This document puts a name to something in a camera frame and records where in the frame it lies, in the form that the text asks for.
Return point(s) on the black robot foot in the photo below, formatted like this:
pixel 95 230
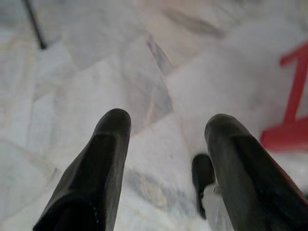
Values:
pixel 202 173

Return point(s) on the thin black stand leg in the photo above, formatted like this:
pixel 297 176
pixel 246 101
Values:
pixel 36 26

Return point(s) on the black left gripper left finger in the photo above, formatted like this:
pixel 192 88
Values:
pixel 93 173

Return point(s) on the red plastic stool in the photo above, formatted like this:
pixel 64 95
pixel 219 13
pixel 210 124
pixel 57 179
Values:
pixel 298 96

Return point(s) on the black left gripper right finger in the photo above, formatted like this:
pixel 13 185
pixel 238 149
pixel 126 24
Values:
pixel 245 178

